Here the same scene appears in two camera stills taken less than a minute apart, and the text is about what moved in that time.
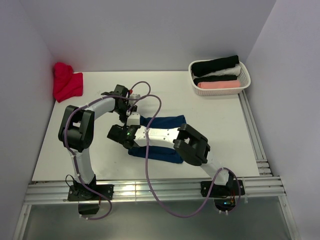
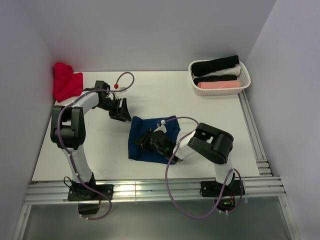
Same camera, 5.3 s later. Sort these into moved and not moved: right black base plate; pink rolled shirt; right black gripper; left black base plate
Moved: right black gripper
Not moved: pink rolled shirt; right black base plate; left black base plate
